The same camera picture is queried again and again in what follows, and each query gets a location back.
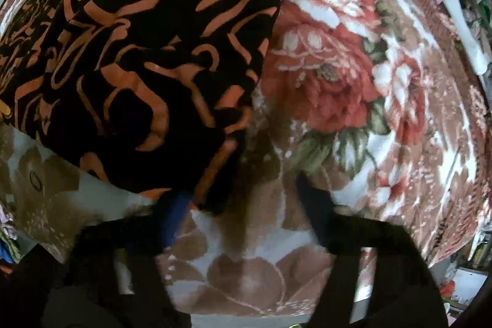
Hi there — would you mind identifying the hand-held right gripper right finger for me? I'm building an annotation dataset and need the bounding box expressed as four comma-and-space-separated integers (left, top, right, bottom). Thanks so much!
297, 173, 450, 328

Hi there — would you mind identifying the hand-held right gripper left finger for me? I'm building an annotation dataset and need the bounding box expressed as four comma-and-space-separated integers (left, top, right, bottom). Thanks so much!
42, 192, 193, 328

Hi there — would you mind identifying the black hoodie with orange print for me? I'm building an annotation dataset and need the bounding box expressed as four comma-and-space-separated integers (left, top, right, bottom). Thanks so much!
0, 0, 289, 217

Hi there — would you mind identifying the floral blanket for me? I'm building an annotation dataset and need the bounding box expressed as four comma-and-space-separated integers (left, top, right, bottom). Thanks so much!
0, 0, 492, 317

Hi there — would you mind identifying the white rolled cloth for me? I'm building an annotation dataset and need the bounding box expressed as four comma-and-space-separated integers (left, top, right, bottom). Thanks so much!
448, 0, 492, 75

